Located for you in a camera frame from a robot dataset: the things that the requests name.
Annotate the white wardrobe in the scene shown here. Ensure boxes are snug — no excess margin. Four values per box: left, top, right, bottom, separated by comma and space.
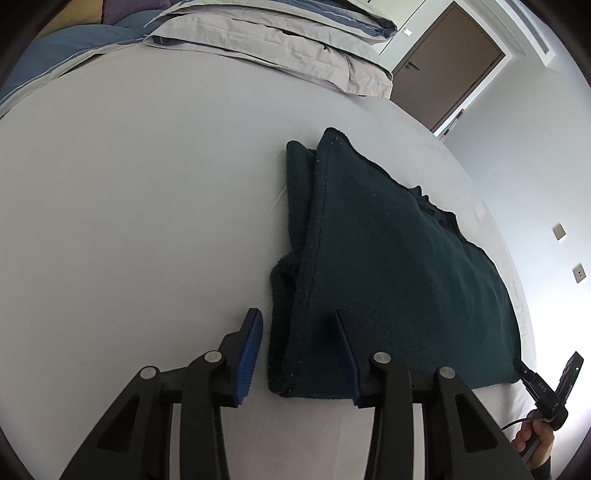
342, 0, 428, 54

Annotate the purple patterned cushion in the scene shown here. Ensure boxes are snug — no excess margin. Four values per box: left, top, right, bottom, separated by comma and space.
102, 0, 174, 24

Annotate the dark green sweater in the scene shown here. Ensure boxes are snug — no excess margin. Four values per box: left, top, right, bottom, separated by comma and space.
268, 127, 522, 398

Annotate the blue pillow with grey border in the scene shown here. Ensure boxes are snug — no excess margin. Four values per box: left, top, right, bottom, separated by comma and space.
0, 23, 153, 109

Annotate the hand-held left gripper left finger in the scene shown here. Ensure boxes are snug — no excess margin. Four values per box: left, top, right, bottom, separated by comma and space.
60, 308, 264, 480

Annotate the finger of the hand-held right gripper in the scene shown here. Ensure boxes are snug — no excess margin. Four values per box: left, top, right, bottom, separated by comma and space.
514, 359, 539, 384

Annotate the yellow patterned cushion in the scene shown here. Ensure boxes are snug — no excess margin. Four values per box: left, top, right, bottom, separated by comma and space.
46, 0, 105, 26

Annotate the brown door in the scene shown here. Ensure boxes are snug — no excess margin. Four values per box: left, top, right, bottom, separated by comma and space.
390, 0, 506, 132

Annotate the white ceiling air vent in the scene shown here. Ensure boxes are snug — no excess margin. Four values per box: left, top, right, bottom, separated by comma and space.
505, 0, 550, 54

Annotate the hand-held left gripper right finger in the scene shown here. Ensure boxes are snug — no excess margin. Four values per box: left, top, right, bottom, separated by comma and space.
335, 309, 534, 480

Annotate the person's right hand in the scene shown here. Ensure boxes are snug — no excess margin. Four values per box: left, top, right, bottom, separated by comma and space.
512, 413, 555, 472

